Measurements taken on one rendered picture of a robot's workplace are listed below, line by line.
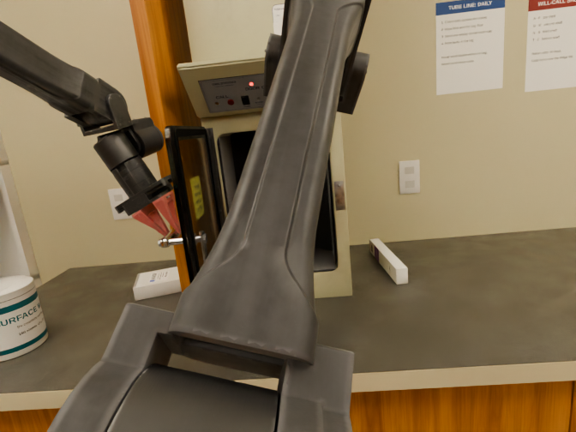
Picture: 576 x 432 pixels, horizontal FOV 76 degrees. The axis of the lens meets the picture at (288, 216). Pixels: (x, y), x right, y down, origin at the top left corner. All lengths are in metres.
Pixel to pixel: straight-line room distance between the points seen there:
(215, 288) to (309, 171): 0.08
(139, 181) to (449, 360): 0.63
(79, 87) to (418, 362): 0.72
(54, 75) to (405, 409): 0.80
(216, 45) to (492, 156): 0.97
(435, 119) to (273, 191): 1.20
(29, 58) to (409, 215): 1.15
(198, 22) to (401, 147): 0.76
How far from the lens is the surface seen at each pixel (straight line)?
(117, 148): 0.70
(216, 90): 0.82
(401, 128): 1.34
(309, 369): 0.17
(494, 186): 1.47
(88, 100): 0.67
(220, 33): 0.91
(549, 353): 0.83
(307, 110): 0.23
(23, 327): 1.03
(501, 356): 0.80
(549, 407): 0.91
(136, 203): 0.69
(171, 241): 0.66
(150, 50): 0.85
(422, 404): 0.82
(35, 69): 0.64
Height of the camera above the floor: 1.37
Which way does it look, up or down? 13 degrees down
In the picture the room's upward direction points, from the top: 6 degrees counter-clockwise
